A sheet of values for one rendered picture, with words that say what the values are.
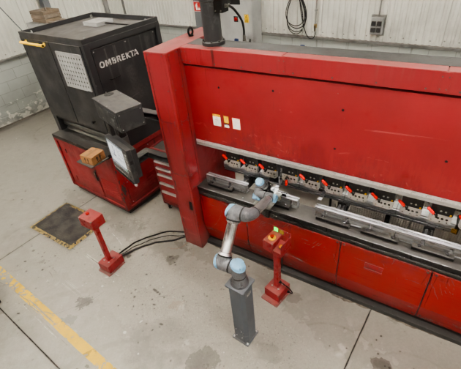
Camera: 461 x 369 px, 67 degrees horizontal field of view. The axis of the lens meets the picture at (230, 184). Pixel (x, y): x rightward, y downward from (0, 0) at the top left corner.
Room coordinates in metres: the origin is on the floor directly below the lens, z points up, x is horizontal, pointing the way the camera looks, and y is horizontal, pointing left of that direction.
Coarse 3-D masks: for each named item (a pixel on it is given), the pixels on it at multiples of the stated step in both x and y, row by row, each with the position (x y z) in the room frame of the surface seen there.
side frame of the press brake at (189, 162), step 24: (168, 48) 3.09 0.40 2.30; (168, 72) 2.96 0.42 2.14; (168, 96) 2.99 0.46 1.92; (168, 120) 3.03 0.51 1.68; (192, 120) 3.13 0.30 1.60; (168, 144) 3.07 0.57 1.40; (192, 144) 3.08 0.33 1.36; (192, 168) 3.03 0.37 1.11; (216, 168) 3.34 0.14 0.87; (192, 192) 2.97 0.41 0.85; (192, 216) 2.99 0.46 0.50; (192, 240) 3.04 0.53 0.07
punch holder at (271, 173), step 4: (264, 164) 2.68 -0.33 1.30; (268, 164) 2.65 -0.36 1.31; (272, 164) 2.63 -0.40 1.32; (276, 164) 2.61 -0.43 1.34; (268, 168) 2.65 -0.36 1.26; (272, 168) 2.63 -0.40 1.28; (276, 168) 2.61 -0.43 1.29; (264, 172) 2.67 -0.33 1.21; (268, 172) 2.66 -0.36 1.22; (272, 172) 2.63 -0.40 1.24; (276, 172) 2.60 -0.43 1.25; (272, 176) 2.63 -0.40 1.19; (276, 176) 2.60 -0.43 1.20
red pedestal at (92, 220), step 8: (80, 216) 2.83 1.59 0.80; (88, 216) 2.82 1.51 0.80; (96, 216) 2.80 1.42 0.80; (88, 224) 2.74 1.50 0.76; (96, 224) 2.75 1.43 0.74; (96, 232) 2.80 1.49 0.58; (104, 240) 2.84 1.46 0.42; (104, 248) 2.80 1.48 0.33; (112, 256) 2.86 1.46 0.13; (120, 256) 2.86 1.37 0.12; (104, 264) 2.76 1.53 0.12; (112, 264) 2.75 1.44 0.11; (120, 264) 2.83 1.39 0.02; (104, 272) 2.73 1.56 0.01; (112, 272) 2.72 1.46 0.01
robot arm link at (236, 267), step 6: (234, 258) 1.85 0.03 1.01; (240, 258) 1.85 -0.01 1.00; (228, 264) 1.81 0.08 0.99; (234, 264) 1.79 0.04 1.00; (240, 264) 1.79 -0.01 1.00; (228, 270) 1.78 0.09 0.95; (234, 270) 1.75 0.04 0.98; (240, 270) 1.75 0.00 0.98; (234, 276) 1.75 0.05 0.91; (240, 276) 1.74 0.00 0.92
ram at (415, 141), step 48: (192, 96) 3.10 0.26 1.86; (240, 96) 2.80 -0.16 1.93; (288, 96) 2.54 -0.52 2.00; (336, 96) 2.33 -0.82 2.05; (384, 96) 2.14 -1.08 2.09; (432, 96) 1.98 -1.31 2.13; (240, 144) 2.82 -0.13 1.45; (288, 144) 2.54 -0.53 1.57; (336, 144) 2.31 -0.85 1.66; (384, 144) 2.11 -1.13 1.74; (432, 144) 1.94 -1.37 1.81; (432, 192) 1.89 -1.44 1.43
